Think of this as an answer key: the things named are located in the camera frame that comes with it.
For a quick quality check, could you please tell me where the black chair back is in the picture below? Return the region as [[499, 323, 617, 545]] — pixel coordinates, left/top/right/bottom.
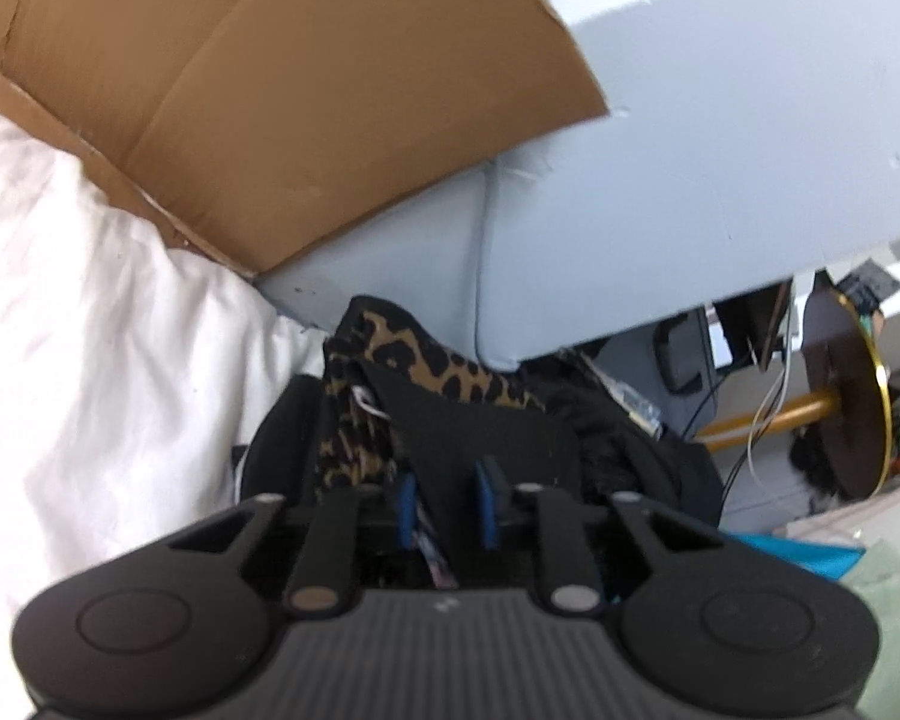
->
[[654, 307, 722, 396]]

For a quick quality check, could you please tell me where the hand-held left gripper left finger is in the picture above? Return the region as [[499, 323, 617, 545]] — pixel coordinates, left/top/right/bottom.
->
[[165, 471, 419, 618]]

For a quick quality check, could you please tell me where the teal printed cloth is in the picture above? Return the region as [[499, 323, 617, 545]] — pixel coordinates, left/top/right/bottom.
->
[[720, 531, 869, 586]]

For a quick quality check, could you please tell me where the leopard print garment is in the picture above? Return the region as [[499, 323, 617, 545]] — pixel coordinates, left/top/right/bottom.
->
[[316, 296, 548, 500]]

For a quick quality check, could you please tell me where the bear print bedsheet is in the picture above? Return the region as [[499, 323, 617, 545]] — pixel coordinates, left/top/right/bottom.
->
[[0, 97, 331, 616]]

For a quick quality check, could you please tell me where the flattened cardboard sheet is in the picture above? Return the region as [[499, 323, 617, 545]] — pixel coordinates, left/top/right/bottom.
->
[[0, 0, 614, 278]]

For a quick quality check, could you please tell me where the round table with gold rim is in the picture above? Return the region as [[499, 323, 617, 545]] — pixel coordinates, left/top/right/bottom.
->
[[697, 270, 892, 502]]

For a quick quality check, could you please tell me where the black folded garment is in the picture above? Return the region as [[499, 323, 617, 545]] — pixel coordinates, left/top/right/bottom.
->
[[232, 360, 725, 537]]

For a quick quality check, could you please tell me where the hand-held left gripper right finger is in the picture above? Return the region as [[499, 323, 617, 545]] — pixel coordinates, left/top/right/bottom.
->
[[474, 456, 730, 618]]

